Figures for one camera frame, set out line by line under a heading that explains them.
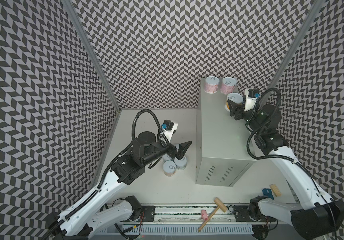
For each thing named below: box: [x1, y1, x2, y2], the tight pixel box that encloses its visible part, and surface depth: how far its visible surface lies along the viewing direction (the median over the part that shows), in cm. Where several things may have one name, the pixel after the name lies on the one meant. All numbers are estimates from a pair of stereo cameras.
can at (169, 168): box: [162, 160, 177, 177], surface depth 85 cm
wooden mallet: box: [198, 197, 228, 232], surface depth 75 cm
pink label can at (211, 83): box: [204, 76, 220, 94], surface depth 79 cm
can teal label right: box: [174, 155, 188, 171], surface depth 87 cm
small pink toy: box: [201, 209, 208, 221], surface depth 72 cm
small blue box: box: [262, 188, 275, 200], surface depth 80 cm
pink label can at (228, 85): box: [220, 76, 237, 95], surface depth 77 cm
